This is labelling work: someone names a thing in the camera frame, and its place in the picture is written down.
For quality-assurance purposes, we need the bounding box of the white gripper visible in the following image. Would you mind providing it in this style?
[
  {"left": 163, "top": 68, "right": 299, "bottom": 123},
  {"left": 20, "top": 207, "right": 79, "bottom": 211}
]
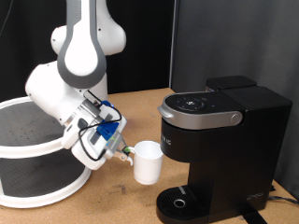
[{"left": 61, "top": 104, "right": 135, "bottom": 171}]

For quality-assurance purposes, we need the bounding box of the white mug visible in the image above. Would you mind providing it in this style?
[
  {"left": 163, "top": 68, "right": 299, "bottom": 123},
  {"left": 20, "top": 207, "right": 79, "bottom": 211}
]
[{"left": 125, "top": 140, "right": 164, "bottom": 186}]

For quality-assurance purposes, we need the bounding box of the silver lid handle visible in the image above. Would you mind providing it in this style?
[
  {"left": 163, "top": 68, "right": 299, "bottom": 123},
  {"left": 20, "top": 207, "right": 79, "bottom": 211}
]
[{"left": 157, "top": 104, "right": 244, "bottom": 131}]

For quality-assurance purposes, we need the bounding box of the black brew head lid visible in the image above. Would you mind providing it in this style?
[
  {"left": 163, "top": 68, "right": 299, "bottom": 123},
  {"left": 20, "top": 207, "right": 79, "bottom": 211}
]
[{"left": 163, "top": 91, "right": 248, "bottom": 116}]

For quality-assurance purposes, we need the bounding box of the black Keurig coffee machine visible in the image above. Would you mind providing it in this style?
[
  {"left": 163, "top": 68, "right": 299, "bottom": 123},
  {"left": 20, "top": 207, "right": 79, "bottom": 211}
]
[{"left": 155, "top": 75, "right": 293, "bottom": 224}]

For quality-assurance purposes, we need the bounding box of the black slotted drip tray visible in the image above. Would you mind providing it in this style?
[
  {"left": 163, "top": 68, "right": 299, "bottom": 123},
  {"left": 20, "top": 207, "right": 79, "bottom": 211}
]
[{"left": 156, "top": 185, "right": 213, "bottom": 224}]

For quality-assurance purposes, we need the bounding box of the black backdrop curtain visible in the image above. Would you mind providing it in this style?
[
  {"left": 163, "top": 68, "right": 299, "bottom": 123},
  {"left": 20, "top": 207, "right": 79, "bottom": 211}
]
[{"left": 0, "top": 0, "right": 176, "bottom": 102}]

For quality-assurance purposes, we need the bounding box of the white two-tier turntable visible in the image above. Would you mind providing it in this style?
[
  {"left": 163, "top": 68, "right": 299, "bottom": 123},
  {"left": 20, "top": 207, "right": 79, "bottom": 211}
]
[{"left": 0, "top": 96, "right": 93, "bottom": 209}]

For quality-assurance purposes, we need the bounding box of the grey partition panel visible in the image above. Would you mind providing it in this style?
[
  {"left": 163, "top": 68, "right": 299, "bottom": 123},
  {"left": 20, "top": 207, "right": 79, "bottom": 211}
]
[{"left": 169, "top": 0, "right": 299, "bottom": 200}]

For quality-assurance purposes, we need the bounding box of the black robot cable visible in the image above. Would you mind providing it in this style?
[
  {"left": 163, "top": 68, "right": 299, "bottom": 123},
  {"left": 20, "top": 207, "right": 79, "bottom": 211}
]
[{"left": 78, "top": 90, "right": 123, "bottom": 162}]

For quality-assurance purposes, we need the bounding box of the black tape strap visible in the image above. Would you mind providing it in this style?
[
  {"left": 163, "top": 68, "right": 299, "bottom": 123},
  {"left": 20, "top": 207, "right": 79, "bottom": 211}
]
[{"left": 238, "top": 206, "right": 269, "bottom": 224}]

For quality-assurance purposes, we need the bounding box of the braided power cable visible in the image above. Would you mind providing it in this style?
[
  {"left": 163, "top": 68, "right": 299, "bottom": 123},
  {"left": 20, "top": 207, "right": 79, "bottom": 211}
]
[{"left": 266, "top": 186, "right": 299, "bottom": 206}]

